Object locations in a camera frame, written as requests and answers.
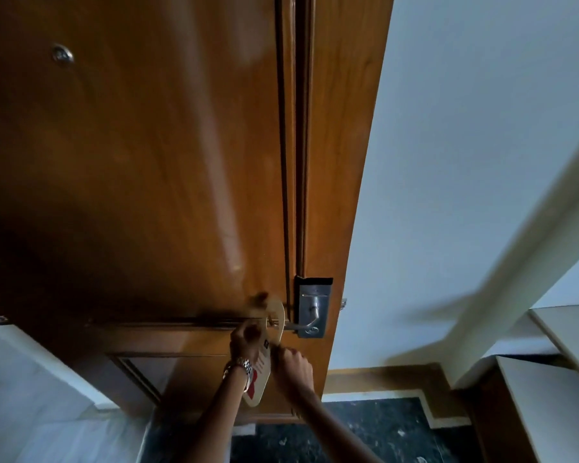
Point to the brown wooden baseboard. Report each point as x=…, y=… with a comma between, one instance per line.
x=391, y=378

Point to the white marble stair step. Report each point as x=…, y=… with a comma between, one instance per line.
x=550, y=409
x=572, y=337

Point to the silver door peephole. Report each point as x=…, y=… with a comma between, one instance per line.
x=62, y=54

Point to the person's left forearm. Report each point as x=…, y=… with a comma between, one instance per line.
x=217, y=419

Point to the silver door lock plate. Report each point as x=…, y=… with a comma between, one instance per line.
x=316, y=296

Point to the person's right hand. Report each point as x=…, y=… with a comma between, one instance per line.
x=295, y=372

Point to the beige door hanger sign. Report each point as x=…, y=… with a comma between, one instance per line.
x=260, y=376

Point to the brown wooden door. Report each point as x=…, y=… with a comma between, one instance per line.
x=140, y=187

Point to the person's right fingers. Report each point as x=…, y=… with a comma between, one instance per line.
x=283, y=356

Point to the person's left hand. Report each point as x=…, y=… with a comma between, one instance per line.
x=243, y=338

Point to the silver wristwatch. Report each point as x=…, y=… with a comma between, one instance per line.
x=242, y=367

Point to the person's left fingers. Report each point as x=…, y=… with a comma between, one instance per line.
x=254, y=330

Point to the person's right forearm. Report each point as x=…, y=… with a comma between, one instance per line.
x=333, y=429

